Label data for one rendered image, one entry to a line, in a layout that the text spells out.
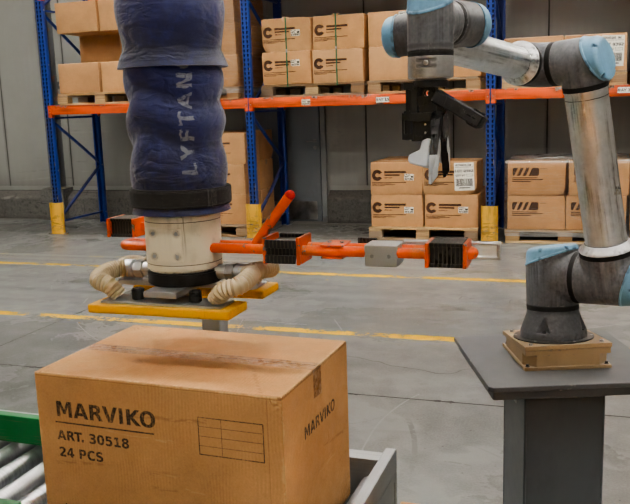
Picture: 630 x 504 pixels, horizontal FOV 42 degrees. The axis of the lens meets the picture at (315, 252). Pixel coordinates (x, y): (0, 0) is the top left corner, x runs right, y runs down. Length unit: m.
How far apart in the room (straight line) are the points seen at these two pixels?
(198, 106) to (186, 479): 0.79
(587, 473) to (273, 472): 1.16
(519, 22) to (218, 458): 8.75
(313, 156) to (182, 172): 8.83
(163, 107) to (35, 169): 10.96
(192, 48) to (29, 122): 10.97
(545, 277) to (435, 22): 1.03
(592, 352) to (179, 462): 1.23
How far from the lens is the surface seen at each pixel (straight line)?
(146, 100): 1.76
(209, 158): 1.77
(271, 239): 1.77
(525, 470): 2.52
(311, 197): 10.60
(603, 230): 2.31
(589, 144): 2.25
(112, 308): 1.82
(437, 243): 1.64
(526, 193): 8.74
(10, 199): 12.83
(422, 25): 1.62
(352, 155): 10.45
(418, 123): 1.63
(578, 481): 2.58
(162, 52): 1.74
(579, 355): 2.43
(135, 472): 1.86
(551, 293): 2.42
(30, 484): 2.40
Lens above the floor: 1.51
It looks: 10 degrees down
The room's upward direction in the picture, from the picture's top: 2 degrees counter-clockwise
